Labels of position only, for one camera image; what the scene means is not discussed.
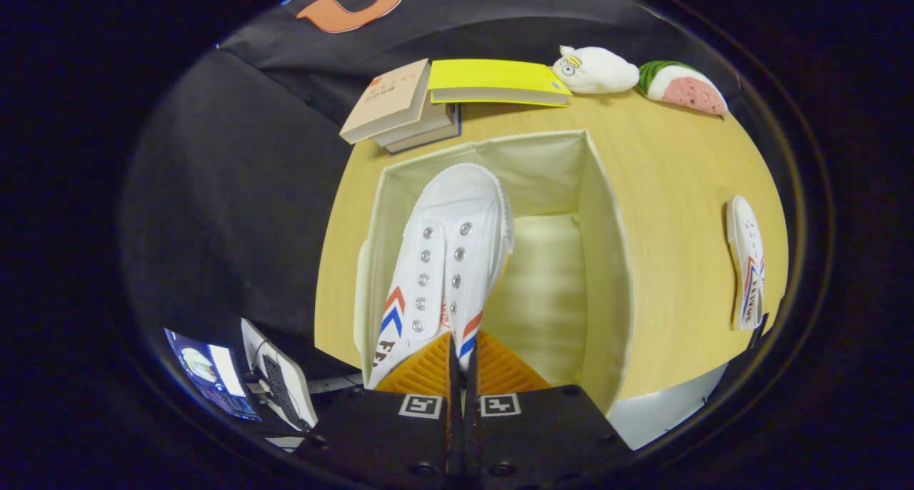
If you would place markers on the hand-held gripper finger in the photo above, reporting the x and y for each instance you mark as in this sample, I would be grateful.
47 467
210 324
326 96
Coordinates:
455 440
471 440

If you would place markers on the grey-green fabric storage box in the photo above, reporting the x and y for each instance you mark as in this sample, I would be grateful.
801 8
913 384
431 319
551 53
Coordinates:
550 283

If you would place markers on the white canvas shoe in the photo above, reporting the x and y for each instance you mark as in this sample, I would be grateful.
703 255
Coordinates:
746 247
457 204

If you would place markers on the white desk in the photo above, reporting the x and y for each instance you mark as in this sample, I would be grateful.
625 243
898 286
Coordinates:
300 397

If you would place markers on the black keyboard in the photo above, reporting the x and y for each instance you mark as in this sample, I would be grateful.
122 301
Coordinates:
280 390

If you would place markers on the computer monitor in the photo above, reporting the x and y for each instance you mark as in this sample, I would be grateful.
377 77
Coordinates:
214 376

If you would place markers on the dark blue book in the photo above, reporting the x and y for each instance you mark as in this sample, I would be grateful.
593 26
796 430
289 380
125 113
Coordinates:
435 138

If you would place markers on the cream book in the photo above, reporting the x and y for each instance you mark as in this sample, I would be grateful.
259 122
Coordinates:
421 124

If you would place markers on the black backdrop cloth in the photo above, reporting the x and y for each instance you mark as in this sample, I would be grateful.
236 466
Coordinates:
235 190

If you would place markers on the tan paperback book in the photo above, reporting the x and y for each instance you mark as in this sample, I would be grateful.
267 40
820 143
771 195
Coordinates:
385 97

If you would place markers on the yellow book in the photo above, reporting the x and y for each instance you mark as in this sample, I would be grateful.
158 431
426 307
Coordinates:
493 76

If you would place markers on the white plush toy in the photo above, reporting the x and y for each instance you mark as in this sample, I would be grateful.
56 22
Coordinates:
600 72

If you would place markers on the watermelon slice plush toy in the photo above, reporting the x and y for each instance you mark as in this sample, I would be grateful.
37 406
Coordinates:
685 90

